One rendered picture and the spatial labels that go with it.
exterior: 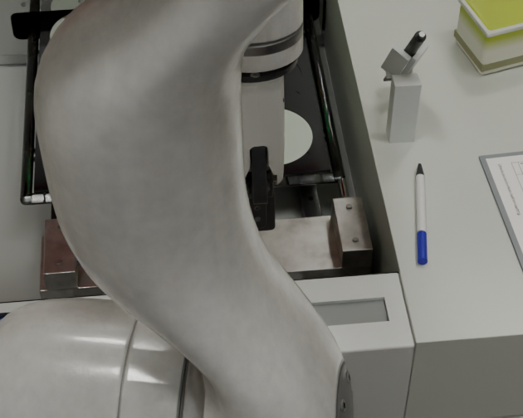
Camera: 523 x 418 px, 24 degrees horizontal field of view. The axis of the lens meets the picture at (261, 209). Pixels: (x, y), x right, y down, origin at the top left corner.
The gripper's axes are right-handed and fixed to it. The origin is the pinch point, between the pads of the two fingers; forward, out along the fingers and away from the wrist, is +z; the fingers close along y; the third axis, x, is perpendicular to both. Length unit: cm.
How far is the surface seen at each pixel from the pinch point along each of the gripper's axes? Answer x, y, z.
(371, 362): 10.7, 1.2, 18.8
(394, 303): 13.8, -3.6, 15.7
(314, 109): 10.4, -39.5, 14.7
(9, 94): -28, -56, 19
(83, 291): -17.9, -16.7, 21.8
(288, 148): 6.5, -33.2, 16.0
